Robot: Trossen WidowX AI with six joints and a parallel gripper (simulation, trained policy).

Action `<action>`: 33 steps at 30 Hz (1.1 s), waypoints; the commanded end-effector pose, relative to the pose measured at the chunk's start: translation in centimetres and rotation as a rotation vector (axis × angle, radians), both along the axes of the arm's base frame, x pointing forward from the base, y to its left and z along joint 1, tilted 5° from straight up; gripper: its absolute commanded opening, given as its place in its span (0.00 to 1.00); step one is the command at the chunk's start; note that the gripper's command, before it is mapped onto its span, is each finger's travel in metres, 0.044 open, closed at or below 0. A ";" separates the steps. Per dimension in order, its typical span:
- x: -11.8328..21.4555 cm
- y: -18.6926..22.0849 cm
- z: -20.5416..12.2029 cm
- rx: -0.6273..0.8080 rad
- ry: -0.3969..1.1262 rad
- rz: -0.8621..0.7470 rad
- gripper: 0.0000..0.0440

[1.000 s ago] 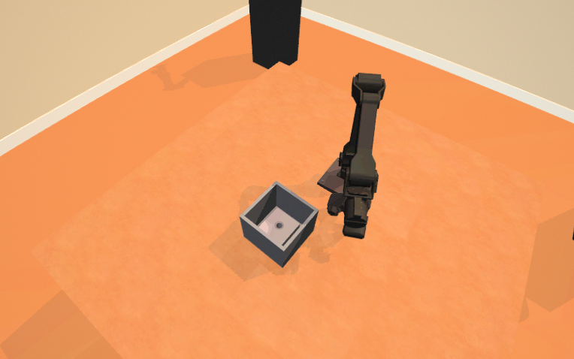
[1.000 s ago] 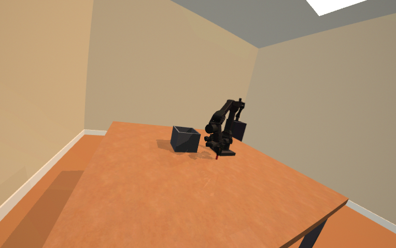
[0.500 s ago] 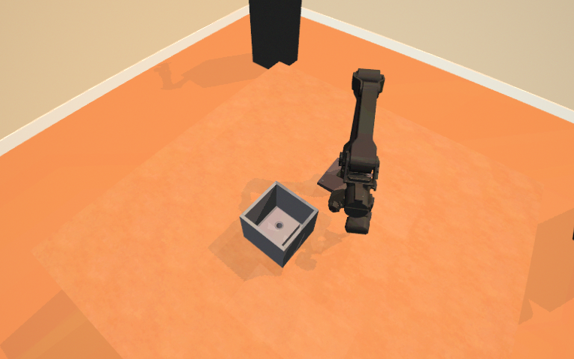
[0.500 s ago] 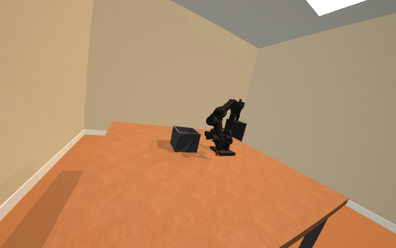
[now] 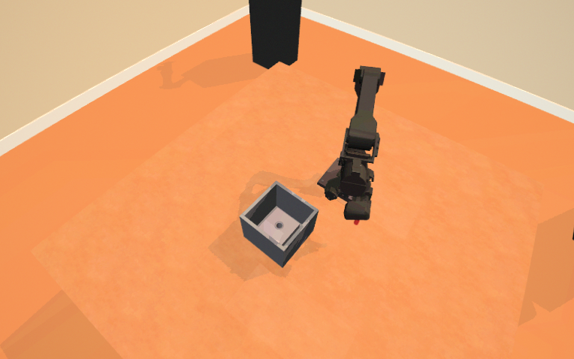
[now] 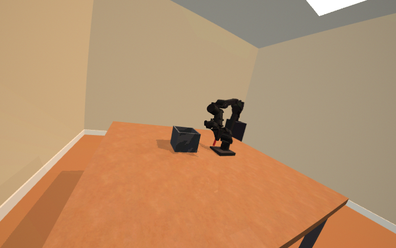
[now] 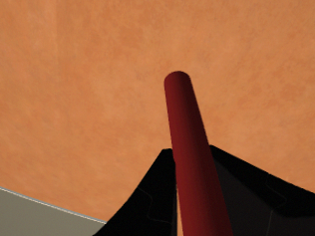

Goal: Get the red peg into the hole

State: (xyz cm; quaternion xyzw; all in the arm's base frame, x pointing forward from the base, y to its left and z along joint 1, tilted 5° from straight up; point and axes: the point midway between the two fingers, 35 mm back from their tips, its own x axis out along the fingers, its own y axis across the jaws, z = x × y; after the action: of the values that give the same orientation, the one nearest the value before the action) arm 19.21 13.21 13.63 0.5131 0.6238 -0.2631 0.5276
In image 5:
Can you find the beige flat plate with hole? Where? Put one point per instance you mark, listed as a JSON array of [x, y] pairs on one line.
[[280, 226]]

